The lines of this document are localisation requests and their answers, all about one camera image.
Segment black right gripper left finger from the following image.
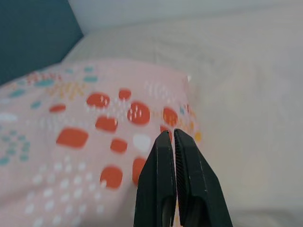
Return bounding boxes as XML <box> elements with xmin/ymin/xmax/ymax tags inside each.
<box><xmin>133</xmin><ymin>131</ymin><xmax>177</xmax><ymax>227</ymax></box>

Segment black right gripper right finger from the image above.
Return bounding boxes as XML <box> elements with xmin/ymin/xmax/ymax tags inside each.
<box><xmin>174</xmin><ymin>129</ymin><xmax>234</xmax><ymax>227</ymax></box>

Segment pink spotted pillow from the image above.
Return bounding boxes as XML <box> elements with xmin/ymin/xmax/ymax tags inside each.
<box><xmin>0</xmin><ymin>59</ymin><xmax>204</xmax><ymax>227</ymax></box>

